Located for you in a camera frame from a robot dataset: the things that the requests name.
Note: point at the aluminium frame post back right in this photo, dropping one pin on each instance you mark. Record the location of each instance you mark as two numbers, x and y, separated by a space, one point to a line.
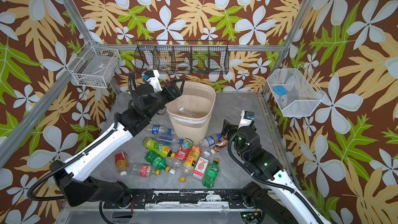
289 16

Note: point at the lime green label tea bottle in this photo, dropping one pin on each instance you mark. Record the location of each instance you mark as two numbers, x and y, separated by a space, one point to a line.
160 149

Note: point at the clear bottle blue label right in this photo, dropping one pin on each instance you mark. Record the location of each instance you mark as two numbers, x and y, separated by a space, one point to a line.
209 141

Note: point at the blue item in right basket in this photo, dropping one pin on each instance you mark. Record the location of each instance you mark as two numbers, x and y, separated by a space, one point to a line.
280 90

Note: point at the clear Pepsi bottle blue label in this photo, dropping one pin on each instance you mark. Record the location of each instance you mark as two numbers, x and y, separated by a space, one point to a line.
159 129

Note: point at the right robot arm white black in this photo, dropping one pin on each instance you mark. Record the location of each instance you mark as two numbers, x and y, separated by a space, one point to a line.
272 190

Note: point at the aluminium frame rail left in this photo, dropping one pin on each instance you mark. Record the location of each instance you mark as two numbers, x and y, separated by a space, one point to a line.
19 134

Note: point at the pink white label bottle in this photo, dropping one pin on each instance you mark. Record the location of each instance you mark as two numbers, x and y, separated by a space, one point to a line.
201 165

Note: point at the brown label bottle orange cap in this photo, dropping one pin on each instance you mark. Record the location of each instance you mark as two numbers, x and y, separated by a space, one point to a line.
221 144

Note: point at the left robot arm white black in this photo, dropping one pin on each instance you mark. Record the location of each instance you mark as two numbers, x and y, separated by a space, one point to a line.
73 175

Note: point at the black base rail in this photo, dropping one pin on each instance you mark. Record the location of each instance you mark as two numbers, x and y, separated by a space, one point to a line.
218 199

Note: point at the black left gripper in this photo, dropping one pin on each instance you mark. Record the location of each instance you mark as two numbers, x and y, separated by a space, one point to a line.
176 93

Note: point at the white wire basket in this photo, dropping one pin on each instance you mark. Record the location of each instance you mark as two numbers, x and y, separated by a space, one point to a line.
304 94
94 65

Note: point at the soda water bottle blue cap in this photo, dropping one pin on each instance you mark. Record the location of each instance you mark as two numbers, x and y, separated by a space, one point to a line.
169 139

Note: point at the orange label juice bottle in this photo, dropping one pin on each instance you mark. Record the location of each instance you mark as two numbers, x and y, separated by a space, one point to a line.
190 163

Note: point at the red gold label bottle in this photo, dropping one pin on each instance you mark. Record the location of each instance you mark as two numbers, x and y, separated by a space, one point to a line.
121 163

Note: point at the clear bottle red label yellow cap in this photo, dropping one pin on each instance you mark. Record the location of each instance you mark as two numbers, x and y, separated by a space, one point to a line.
144 170

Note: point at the white wire basket left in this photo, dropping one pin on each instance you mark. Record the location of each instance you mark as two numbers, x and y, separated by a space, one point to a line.
94 65

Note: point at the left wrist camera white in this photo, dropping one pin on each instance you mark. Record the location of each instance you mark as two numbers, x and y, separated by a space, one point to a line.
152 77

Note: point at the green plastic bottle green cap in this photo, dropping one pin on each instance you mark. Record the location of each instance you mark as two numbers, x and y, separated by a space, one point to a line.
211 174

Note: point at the aluminium frame rail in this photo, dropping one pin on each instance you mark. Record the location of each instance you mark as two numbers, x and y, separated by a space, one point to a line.
233 48
19 134

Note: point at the white wire basket right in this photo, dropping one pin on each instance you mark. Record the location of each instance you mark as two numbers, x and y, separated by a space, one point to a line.
304 94

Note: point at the black wire wall basket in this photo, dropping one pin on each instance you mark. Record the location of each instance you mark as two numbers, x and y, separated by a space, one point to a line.
182 56

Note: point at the cream slatted plastic bin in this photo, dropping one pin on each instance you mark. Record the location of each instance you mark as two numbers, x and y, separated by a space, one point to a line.
199 99

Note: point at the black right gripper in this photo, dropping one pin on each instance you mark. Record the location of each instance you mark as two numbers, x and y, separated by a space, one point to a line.
229 127

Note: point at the green bottle yellow cap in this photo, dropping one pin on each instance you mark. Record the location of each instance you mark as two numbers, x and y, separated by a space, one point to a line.
158 162

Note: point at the aluminium frame rail back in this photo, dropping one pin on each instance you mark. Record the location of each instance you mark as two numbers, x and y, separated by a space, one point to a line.
233 48

